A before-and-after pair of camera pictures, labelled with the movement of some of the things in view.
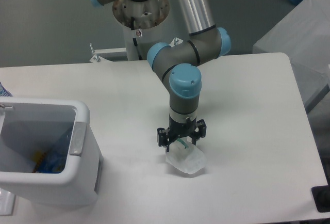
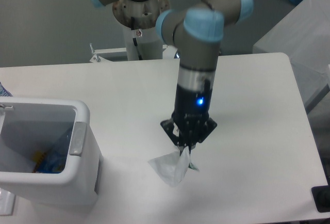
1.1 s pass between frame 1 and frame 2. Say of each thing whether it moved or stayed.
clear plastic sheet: stayed
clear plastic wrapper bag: moved
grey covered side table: stayed
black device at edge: stayed
